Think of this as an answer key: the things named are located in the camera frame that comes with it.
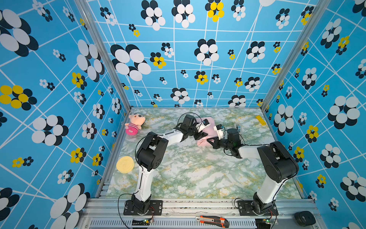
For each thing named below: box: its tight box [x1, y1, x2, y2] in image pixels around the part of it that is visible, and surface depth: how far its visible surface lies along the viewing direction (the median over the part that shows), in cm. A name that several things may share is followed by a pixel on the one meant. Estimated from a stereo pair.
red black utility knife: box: [195, 215, 230, 229], surface depth 71 cm
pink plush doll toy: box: [124, 113, 146, 136], surface depth 104 cm
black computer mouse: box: [294, 210, 316, 227], surface depth 70 cm
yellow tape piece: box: [255, 115, 267, 126], surface depth 114 cm
